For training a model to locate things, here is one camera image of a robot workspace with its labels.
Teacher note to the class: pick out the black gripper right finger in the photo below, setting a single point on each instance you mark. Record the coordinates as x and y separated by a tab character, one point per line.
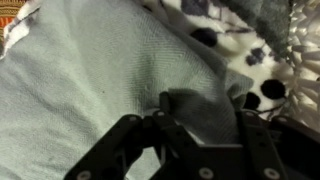
260	146

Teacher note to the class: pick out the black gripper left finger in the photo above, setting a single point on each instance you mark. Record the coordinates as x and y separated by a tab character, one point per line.
126	140

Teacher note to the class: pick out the grey blanket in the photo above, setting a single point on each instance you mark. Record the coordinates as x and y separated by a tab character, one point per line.
83	83

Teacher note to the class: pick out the black spotted white blanket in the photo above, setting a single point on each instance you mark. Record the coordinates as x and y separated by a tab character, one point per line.
240	63

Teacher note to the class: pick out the orange patterned pillow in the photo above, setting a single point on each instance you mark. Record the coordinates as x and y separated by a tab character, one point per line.
10	15

